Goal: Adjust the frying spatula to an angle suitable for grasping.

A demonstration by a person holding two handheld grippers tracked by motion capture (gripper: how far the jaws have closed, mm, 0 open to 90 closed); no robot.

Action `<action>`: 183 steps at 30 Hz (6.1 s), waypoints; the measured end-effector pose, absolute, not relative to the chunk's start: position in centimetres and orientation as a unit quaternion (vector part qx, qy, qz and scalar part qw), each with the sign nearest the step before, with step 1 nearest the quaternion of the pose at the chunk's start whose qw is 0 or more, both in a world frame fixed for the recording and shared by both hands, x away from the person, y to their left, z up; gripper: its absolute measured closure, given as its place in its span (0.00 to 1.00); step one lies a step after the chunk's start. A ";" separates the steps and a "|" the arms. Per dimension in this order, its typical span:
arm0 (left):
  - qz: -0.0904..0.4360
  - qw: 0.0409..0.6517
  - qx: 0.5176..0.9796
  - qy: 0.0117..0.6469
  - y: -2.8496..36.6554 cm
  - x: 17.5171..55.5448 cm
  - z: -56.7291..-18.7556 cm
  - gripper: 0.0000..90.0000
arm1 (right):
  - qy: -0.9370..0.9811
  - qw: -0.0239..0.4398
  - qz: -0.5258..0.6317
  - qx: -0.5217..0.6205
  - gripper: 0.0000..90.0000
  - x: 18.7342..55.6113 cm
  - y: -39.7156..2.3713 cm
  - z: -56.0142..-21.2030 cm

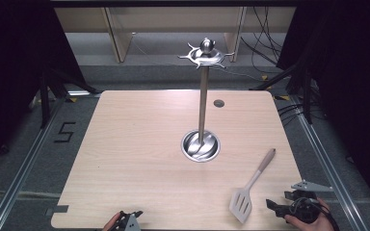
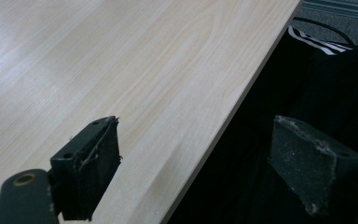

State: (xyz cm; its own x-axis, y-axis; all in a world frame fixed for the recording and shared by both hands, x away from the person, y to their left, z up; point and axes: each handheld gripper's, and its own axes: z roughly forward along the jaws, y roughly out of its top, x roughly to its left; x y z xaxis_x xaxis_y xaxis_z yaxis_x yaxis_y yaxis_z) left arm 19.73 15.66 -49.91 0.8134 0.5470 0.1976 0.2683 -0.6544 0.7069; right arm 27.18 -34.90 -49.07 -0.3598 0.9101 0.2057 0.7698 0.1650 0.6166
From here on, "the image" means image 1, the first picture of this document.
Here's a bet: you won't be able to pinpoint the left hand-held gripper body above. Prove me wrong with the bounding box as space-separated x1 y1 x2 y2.
117 211 142 231

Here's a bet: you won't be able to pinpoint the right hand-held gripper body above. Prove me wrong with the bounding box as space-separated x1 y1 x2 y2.
283 179 334 224

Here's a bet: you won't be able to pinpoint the grey slotted spatula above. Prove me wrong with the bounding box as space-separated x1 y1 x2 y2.
228 147 277 224

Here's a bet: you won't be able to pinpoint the steel utensil rack stand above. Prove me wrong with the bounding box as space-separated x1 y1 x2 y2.
177 37 235 163

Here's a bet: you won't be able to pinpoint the person's left hand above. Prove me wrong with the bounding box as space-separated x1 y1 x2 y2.
101 212 122 231

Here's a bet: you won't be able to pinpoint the person's right hand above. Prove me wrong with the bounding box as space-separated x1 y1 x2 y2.
283 196 335 231

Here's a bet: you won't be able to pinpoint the black metal stand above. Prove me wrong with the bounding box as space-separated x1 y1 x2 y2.
39 67 100 130
250 60 314 125

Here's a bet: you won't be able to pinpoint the black curtain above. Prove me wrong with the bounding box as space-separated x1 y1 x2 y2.
275 0 370 213
0 0 89 176

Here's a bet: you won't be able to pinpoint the light wooden shelf unit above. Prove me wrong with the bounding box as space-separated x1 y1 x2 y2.
53 6 297 64

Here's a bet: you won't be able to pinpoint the aluminium floor rail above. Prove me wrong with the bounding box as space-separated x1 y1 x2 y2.
0 90 102 231
289 95 370 231

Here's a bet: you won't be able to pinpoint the black floor cables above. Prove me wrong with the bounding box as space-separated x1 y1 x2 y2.
277 101 328 127

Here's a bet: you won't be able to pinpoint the bundle of black hanging cables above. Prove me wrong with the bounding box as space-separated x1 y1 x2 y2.
240 6 287 75

